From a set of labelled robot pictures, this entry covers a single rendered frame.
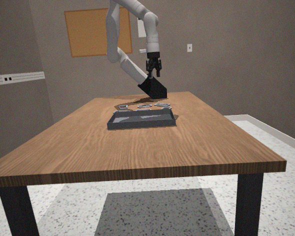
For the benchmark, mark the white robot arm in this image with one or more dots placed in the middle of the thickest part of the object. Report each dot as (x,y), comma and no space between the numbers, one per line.
(112,22)

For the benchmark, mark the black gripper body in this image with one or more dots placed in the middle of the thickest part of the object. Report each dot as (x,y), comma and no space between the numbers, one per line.
(153,56)

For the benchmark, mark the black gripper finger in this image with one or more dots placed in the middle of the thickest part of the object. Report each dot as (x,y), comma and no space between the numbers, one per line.
(158,68)
(150,68)

